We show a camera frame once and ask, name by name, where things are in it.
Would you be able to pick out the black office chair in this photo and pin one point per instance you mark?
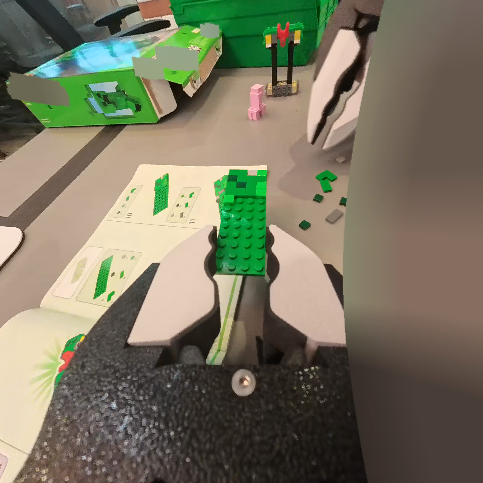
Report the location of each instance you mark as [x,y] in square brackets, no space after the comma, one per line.
[128,19]

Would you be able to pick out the green plastic bin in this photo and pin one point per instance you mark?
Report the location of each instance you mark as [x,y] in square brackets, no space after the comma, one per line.
[226,30]

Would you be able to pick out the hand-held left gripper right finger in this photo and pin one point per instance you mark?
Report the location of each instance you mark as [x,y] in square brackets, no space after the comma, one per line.
[309,302]

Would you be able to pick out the black brick tower model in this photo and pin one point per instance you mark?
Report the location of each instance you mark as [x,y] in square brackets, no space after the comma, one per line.
[284,90]

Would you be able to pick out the small pink brick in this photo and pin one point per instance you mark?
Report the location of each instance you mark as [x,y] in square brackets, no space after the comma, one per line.
[256,102]

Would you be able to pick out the building instruction booklet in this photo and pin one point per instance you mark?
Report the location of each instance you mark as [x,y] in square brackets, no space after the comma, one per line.
[143,189]

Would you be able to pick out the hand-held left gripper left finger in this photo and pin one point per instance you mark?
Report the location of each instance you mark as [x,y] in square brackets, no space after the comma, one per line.
[170,302]

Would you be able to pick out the dark grey flat tile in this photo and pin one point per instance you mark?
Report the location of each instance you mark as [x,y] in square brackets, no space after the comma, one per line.
[334,216]

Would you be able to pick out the green L-shaped brick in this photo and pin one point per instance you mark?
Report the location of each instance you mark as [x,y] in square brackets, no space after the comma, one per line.
[324,186]

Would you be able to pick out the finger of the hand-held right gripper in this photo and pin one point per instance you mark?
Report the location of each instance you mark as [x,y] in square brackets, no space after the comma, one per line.
[332,75]
[349,113]

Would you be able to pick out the green brick set box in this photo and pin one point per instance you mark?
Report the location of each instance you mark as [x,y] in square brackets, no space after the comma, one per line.
[98,98]

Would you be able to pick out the green studded brick plate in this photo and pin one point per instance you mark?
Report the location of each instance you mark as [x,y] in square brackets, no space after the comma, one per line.
[243,241]

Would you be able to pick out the small green tile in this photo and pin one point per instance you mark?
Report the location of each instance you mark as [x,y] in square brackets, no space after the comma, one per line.
[327,175]

